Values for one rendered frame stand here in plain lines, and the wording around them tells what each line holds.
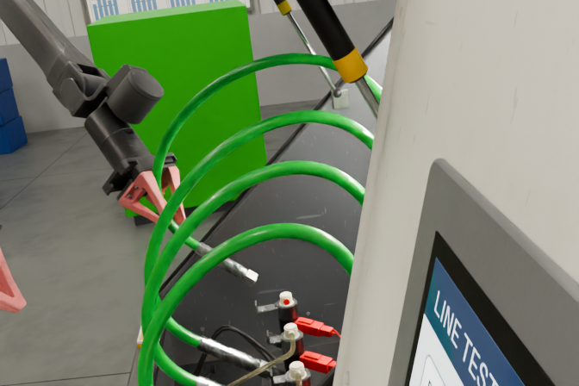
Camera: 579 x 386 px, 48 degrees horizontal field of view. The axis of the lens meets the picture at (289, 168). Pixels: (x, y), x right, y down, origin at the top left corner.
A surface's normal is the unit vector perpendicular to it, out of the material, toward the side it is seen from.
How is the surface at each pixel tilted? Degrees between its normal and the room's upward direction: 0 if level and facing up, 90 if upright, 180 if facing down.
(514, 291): 76
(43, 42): 66
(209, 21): 90
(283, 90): 90
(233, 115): 90
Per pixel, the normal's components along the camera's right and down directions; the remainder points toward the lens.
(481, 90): -0.99, -0.09
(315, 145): 0.08, 0.30
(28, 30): -0.51, -0.09
